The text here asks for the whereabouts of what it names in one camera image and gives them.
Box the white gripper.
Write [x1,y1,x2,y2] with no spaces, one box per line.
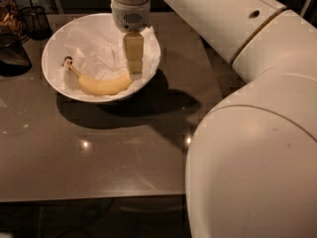
[111,0,151,79]

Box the yellow banana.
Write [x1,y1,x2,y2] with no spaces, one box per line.
[62,57,133,95]

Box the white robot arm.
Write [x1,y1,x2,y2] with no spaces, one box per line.
[111,0,317,238]

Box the white bowl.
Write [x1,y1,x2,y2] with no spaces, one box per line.
[41,13,162,104]

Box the white paper lining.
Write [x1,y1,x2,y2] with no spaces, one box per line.
[57,25,160,102]

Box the black round pot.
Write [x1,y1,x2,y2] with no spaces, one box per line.
[0,33,32,76]

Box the dark glass container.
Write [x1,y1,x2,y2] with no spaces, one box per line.
[0,0,29,42]

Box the black wire mesh cup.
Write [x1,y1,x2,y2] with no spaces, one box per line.
[20,6,53,41]

